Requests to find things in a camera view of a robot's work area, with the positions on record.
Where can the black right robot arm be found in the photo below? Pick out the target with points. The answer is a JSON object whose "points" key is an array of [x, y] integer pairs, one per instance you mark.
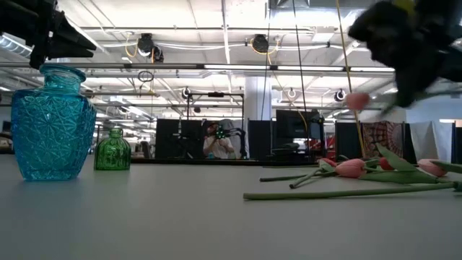
{"points": [[453, 66]]}

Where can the green glass vase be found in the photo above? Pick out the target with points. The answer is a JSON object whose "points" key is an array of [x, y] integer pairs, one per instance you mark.
{"points": [[112, 153]]}

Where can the black computer monitor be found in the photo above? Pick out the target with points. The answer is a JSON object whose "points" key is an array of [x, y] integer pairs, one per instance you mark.
{"points": [[290, 124]]}

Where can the black partition panel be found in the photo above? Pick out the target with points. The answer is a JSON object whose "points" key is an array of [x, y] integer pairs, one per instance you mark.
{"points": [[166, 141], [258, 141], [346, 141]]}

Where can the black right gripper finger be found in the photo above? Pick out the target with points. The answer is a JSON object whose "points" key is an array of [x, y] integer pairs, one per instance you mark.
{"points": [[406, 88]]}

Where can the person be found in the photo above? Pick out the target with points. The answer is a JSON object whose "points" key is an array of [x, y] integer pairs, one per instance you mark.
{"points": [[216, 148]]}

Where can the red tool cabinet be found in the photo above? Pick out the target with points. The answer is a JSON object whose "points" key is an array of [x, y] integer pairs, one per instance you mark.
{"points": [[330, 146]]}

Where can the white LED light strip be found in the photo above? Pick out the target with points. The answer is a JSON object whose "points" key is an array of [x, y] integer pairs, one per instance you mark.
{"points": [[310, 68], [234, 67], [371, 69]]}

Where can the white hanging cloth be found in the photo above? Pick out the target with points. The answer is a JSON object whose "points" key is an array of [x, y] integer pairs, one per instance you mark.
{"points": [[433, 139]]}

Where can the black aluminium table frame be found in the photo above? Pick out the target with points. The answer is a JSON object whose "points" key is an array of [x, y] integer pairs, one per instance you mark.
{"points": [[216, 162]]}

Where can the grey metal crossbar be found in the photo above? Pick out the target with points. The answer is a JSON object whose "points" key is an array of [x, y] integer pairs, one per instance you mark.
{"points": [[119, 65]]}

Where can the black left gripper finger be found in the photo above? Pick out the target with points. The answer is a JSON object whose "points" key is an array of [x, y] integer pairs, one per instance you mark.
{"points": [[72, 53], [72, 36]]}

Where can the patterned red tapestry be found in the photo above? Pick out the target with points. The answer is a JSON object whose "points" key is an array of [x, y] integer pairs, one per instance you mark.
{"points": [[382, 133]]}

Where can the black metal gantry frame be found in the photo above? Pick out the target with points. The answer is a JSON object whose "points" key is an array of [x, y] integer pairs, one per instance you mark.
{"points": [[216, 94]]}

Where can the blue cut-glass vase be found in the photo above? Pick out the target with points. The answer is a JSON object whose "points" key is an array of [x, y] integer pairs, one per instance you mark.
{"points": [[54, 137]]}

